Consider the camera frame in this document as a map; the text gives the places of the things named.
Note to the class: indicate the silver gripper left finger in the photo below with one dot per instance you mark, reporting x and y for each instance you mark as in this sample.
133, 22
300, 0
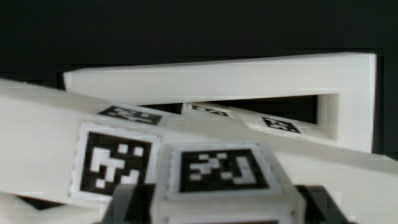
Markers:
130, 204

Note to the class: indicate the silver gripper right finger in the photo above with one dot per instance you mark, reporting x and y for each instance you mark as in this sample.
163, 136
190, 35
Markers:
322, 210

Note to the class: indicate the white cube nut front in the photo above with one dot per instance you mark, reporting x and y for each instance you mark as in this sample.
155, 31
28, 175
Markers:
224, 186

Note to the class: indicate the white long chair back bar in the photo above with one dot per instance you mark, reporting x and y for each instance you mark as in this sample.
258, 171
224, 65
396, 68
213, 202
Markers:
82, 144

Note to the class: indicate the white chair seat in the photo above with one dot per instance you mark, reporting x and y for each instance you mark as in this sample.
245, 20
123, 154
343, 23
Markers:
330, 75

